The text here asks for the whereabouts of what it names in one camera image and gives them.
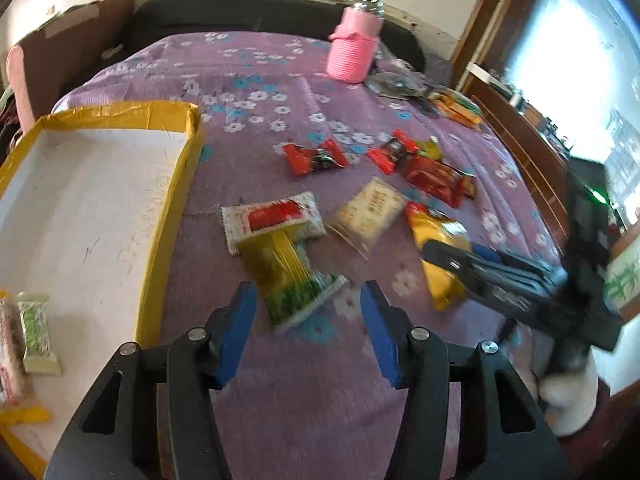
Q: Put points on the yellow orange snack packet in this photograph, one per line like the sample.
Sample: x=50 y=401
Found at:
x=435 y=225

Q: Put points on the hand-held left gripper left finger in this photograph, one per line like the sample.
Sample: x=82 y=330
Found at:
x=237 y=332

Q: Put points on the red black snack packet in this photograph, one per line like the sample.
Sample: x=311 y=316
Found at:
x=330 y=155
x=392 y=152

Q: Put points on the black headboard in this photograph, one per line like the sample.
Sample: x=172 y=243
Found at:
x=250 y=15

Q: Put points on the white box on sill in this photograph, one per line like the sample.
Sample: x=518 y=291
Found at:
x=482 y=74

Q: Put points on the yellow green snack packet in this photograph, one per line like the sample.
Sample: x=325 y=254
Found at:
x=280 y=270

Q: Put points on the bottle with pink knitted sleeve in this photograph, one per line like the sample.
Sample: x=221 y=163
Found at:
x=350 y=50

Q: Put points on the green white snack packet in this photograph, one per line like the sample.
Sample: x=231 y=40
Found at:
x=36 y=332

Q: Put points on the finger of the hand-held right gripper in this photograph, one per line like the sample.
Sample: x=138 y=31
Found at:
x=510 y=295
x=485 y=253

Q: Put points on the white red snack packet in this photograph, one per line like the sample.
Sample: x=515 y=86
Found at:
x=270 y=215

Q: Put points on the beige snack packet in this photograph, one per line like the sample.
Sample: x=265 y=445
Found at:
x=367 y=210

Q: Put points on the wooden window frame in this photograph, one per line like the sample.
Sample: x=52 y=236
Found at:
x=482 y=15

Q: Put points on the yellow cardboard box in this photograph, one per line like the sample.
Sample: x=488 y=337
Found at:
x=75 y=210

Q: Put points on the person's right hand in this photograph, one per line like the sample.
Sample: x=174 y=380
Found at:
x=570 y=400

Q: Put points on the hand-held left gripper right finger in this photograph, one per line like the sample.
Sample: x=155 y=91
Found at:
x=380 y=335

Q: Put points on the small yellow snack packet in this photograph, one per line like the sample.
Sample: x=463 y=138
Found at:
x=431 y=149

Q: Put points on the orange green flat boxes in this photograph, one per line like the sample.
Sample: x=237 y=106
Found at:
x=457 y=107

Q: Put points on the pink white snack packet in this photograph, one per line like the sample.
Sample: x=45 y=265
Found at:
x=10 y=350

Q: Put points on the purple floral blanket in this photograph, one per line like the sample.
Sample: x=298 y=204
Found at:
x=280 y=410

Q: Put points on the clear plastic bag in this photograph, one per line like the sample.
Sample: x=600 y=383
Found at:
x=400 y=82

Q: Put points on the brown cardboard sheet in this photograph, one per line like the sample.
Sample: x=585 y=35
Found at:
x=65 y=55

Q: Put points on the long dark red snack packet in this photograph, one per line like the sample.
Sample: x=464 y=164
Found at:
x=435 y=180

